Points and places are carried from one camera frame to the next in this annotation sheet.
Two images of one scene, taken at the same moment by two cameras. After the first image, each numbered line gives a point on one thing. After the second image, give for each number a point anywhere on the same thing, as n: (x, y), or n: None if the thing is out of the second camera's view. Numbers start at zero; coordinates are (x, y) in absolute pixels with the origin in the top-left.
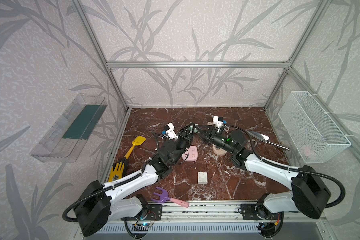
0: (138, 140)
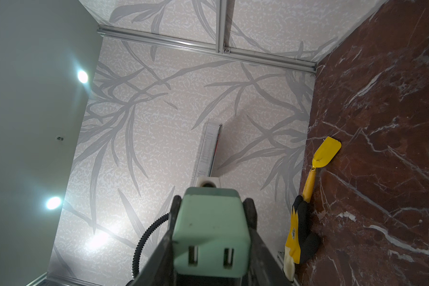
0: (329, 147)
